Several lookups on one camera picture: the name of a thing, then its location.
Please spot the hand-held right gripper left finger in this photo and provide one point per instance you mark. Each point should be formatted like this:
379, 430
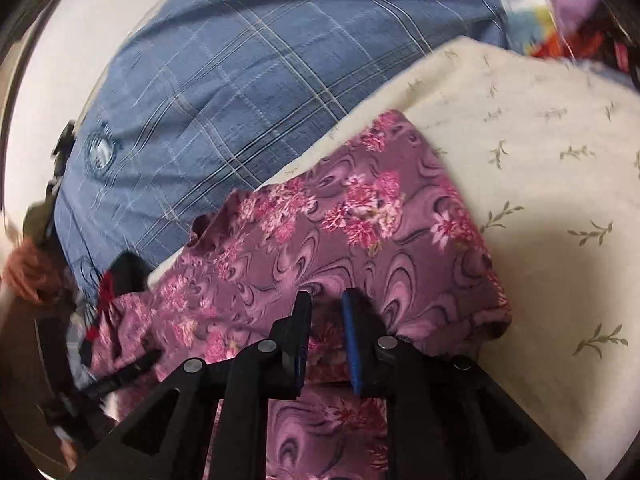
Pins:
299, 355

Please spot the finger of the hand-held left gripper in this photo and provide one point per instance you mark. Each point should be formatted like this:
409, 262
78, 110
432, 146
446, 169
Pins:
125, 367

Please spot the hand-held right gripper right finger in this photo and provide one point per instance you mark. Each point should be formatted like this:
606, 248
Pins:
354, 355

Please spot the purple floral garment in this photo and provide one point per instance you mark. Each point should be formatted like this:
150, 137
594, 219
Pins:
350, 240

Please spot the pile of colourful clothes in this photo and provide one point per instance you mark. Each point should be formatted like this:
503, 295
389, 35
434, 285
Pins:
530, 25

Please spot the rust orange cloth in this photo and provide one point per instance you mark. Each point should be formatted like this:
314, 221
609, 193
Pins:
30, 270

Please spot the cream leaf print sheet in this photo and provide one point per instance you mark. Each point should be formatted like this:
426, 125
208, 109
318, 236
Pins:
540, 170

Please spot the blue plaid blanket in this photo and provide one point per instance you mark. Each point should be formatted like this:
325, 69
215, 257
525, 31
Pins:
250, 85

